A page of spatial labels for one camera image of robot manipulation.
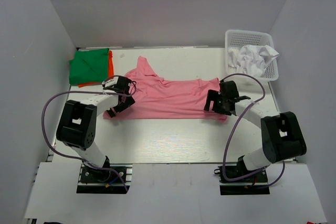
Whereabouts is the pink t shirt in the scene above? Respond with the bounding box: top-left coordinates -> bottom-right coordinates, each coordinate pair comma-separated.
103,56 -> 227,123

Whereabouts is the white t shirt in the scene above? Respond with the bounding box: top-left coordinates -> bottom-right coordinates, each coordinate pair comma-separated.
228,45 -> 279,77

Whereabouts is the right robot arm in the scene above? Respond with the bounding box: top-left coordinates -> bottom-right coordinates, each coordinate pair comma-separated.
204,80 -> 307,182

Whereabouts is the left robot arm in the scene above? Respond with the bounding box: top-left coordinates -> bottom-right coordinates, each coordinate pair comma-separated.
56,76 -> 136,182

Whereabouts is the orange folded t shirt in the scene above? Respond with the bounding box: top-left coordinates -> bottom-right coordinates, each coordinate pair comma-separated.
78,50 -> 114,88

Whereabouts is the green folded t shirt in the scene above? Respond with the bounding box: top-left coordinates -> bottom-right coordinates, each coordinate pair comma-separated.
69,48 -> 110,86

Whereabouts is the white plastic basket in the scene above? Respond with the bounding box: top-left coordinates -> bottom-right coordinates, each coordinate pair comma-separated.
225,29 -> 279,82

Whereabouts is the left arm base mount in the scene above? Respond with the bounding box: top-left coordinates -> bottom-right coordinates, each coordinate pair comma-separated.
76,164 -> 133,195

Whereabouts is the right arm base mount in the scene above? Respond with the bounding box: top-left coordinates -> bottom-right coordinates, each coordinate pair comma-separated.
214,166 -> 270,196

